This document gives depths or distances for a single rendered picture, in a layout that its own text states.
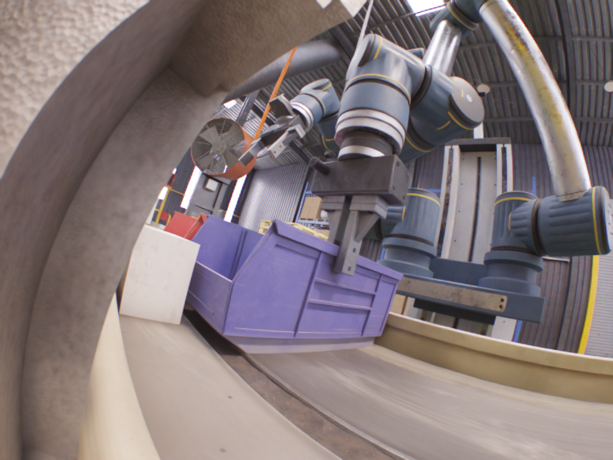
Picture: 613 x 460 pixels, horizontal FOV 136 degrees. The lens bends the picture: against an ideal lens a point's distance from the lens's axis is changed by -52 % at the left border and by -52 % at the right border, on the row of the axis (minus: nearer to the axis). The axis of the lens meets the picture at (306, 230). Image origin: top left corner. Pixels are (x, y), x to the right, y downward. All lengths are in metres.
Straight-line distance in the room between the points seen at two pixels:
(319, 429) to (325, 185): 0.30
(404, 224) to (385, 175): 0.74
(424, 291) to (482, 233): 0.55
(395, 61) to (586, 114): 11.41
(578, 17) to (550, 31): 1.15
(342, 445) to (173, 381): 0.13
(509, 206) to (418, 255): 0.40
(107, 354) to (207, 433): 0.07
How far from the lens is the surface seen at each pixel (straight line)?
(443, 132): 0.53
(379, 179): 0.32
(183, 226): 0.62
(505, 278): 0.90
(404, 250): 1.01
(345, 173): 0.35
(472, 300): 0.89
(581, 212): 0.86
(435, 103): 0.48
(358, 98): 0.38
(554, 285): 10.24
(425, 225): 1.05
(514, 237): 0.95
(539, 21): 9.58
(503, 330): 1.37
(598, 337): 10.68
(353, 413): 0.24
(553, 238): 0.89
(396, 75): 0.42
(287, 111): 0.74
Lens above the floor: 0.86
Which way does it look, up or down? 9 degrees up
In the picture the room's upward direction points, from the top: 16 degrees clockwise
